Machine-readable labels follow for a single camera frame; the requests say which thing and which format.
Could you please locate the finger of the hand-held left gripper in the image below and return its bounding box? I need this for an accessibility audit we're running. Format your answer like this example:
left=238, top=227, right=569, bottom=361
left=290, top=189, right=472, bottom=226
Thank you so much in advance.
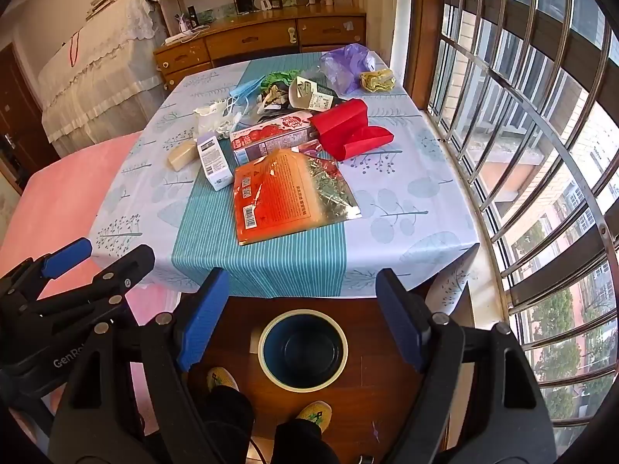
left=0, top=238, right=92, bottom=300
left=34, top=245, right=156, bottom=322

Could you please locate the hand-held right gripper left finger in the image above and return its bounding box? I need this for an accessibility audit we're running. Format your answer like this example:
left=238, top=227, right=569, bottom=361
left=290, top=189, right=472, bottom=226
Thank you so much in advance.
left=48, top=267, right=231, bottom=464

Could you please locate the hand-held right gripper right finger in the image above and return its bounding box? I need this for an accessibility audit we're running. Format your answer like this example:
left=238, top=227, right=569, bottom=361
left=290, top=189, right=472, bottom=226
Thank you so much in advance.
left=376, top=268, right=557, bottom=464

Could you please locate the blue trash bin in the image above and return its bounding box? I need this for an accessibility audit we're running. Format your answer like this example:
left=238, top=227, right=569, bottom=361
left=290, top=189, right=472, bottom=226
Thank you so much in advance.
left=258, top=308, right=349, bottom=393

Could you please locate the beige rectangular block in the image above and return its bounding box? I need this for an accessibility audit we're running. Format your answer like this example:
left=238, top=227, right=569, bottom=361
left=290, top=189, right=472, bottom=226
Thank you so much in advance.
left=167, top=141, right=200, bottom=172

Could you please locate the small white box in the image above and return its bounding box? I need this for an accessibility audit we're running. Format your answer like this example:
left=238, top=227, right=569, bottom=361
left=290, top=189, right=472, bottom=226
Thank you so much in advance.
left=196, top=131, right=236, bottom=191

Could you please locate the orange snack bag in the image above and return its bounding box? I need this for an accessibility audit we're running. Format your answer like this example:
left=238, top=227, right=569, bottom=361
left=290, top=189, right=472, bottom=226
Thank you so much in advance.
left=233, top=147, right=363, bottom=246

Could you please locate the white plastic bag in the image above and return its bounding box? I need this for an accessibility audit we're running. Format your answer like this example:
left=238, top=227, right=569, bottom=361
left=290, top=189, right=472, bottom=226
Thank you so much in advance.
left=193, top=99, right=243, bottom=138

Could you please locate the tomato print carton box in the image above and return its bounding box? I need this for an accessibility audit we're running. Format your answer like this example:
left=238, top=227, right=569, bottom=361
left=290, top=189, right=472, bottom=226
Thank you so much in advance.
left=229, top=110, right=322, bottom=165

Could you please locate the red paper bag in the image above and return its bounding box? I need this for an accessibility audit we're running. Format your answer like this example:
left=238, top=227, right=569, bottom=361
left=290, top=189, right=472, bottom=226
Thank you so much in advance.
left=309, top=98, right=393, bottom=162

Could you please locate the black plastic wrapper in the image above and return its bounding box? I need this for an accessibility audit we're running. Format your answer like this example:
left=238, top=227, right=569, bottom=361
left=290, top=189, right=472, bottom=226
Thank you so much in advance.
left=254, top=101, right=291, bottom=124

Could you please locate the blue face mask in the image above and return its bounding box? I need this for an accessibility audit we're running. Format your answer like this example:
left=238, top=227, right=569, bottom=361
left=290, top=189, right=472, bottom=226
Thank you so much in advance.
left=229, top=75, right=267, bottom=107

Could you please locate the green paper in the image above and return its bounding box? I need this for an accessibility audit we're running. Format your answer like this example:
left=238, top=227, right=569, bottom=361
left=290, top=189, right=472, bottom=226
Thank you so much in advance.
left=261, top=70, right=303, bottom=92

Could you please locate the yellow paper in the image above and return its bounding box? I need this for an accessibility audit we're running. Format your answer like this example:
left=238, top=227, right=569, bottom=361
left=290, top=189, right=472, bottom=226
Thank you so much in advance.
left=359, top=68, right=397, bottom=94

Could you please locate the dark green carton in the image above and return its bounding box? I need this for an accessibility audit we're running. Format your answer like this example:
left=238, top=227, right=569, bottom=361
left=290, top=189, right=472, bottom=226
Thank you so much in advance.
left=289, top=77, right=354, bottom=112

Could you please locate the purple plastic bag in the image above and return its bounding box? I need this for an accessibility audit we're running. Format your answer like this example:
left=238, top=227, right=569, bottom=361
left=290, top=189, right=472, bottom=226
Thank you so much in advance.
left=320, top=43, right=380, bottom=97

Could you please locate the pink bed sheet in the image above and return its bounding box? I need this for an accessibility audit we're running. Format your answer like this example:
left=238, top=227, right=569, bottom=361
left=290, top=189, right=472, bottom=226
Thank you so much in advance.
left=0, top=130, right=194, bottom=445

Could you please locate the person's left leg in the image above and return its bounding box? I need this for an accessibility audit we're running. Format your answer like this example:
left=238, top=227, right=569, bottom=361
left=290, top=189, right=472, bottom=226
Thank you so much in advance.
left=193, top=387, right=255, bottom=464

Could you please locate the person's leg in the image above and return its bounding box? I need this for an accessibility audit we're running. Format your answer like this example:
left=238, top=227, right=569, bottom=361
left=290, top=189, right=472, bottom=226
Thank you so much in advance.
left=273, top=418, right=340, bottom=464
left=193, top=387, right=255, bottom=464

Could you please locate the brown wooden door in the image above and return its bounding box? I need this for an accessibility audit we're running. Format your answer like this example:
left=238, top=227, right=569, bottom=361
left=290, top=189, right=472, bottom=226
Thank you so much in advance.
left=0, top=43, right=61, bottom=194

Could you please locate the person's right leg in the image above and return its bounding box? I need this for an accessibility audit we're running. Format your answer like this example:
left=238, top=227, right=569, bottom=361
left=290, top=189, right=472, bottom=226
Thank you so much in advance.
left=273, top=418, right=340, bottom=464

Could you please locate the white lace-covered furniture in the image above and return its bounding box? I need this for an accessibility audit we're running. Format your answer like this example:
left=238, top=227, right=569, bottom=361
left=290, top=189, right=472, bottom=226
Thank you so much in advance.
left=38, top=0, right=168, bottom=158

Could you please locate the metal window grille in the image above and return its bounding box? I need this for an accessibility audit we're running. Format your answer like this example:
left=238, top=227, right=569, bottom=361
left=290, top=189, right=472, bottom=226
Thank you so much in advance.
left=426, top=0, right=619, bottom=445

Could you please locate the wooden desk with drawers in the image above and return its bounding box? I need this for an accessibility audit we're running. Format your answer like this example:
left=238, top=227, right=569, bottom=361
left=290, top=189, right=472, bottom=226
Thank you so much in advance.
left=154, top=7, right=367, bottom=92

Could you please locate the stack of books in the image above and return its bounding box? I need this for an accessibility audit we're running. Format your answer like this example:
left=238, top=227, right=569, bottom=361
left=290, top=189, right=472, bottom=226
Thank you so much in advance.
left=87, top=0, right=146, bottom=21

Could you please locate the beige curtain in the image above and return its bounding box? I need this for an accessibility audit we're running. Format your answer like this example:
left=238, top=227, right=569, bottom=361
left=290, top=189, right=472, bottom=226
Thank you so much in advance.
left=365, top=0, right=408, bottom=66

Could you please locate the brown wooden window frame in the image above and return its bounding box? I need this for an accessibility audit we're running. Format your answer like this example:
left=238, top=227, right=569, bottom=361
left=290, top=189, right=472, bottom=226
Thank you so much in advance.
left=405, top=0, right=446, bottom=109

